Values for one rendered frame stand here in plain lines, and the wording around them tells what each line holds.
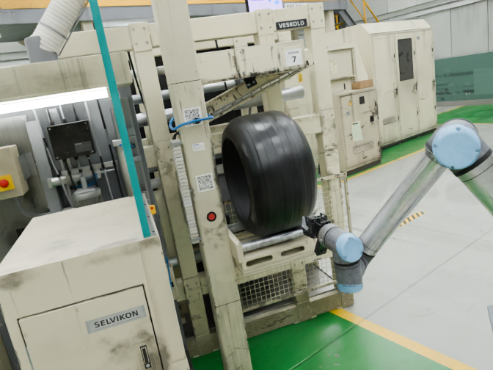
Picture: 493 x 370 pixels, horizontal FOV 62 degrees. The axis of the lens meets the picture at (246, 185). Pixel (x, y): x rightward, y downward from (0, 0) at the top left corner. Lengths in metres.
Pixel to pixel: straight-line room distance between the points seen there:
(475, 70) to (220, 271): 12.07
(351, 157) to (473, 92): 7.55
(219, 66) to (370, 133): 4.94
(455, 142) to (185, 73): 1.06
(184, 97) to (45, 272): 0.95
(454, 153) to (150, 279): 0.89
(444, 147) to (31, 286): 1.13
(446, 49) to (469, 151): 12.67
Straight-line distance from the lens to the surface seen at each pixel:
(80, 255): 1.11
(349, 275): 1.48
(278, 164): 1.69
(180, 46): 1.78
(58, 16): 2.06
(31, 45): 2.06
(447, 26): 13.87
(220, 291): 1.99
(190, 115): 1.77
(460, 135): 1.24
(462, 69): 13.61
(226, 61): 2.08
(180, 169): 1.79
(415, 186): 1.45
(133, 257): 1.11
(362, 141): 6.64
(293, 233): 1.92
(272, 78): 2.30
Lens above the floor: 1.61
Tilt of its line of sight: 14 degrees down
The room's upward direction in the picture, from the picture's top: 9 degrees counter-clockwise
